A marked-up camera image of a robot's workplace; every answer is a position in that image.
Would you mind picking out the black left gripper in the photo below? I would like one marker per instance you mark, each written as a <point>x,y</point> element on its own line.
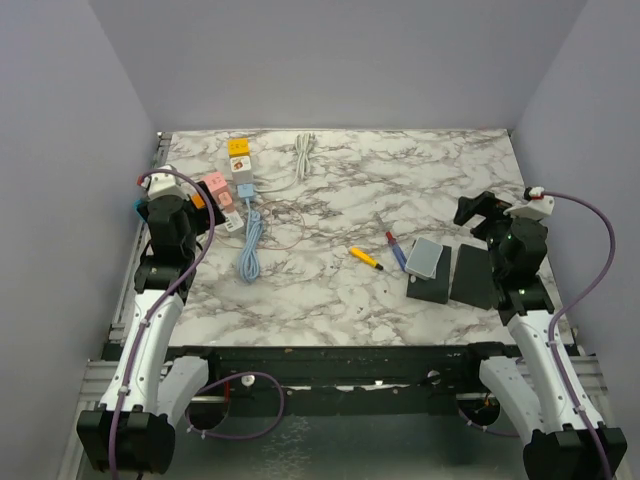
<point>203,215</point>

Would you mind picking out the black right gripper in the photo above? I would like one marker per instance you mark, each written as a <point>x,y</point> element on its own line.
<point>485,204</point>

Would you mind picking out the light blue power strip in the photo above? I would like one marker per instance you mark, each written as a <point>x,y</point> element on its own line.
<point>246,192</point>

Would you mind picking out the white tiger cube socket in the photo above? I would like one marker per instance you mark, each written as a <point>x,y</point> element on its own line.
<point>241,170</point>

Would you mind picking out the yellow cube socket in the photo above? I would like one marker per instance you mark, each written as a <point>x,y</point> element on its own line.
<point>238,147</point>

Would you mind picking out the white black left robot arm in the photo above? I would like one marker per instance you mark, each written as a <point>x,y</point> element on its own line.
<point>133,427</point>

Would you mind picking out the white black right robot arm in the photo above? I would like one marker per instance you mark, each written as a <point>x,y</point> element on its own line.
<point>564,435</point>

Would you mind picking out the teal blue plug block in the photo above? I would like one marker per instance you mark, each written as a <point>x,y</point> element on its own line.
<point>138,207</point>

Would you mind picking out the orange power strip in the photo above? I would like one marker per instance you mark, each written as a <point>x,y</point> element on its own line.
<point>198,201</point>

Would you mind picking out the white green usb charger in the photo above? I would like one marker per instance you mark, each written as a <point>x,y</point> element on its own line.
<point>234,223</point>

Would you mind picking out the black flat block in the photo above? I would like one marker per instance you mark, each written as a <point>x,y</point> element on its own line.
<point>472,282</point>

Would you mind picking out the blue red screwdriver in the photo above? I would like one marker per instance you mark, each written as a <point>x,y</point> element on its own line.
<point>392,242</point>

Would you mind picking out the black block under box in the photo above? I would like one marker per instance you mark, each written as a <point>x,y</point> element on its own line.
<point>433,290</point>

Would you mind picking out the yellow handled screwdriver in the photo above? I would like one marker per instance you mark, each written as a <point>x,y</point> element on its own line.
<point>365,258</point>

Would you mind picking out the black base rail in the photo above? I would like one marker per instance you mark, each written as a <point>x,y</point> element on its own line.
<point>331,381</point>

